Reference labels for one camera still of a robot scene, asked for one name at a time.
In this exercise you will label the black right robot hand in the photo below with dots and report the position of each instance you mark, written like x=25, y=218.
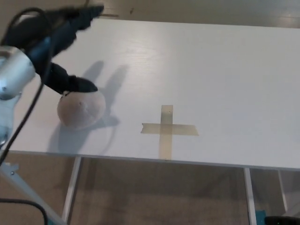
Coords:
x=281, y=220

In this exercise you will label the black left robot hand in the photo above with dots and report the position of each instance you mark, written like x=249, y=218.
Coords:
x=47, y=35

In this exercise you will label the pink dumpling plush toy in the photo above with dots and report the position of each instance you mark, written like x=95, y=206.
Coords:
x=80, y=112

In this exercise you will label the blue floor tape piece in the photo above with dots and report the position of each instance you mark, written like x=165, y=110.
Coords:
x=261, y=218

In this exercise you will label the white table leg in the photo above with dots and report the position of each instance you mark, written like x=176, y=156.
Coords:
x=282, y=189
x=250, y=199
x=71, y=187

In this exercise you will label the horizontal beige tape strip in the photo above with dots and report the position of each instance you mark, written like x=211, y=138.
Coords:
x=185, y=129

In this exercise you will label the light blue metal strut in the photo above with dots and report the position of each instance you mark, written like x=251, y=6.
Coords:
x=28, y=194

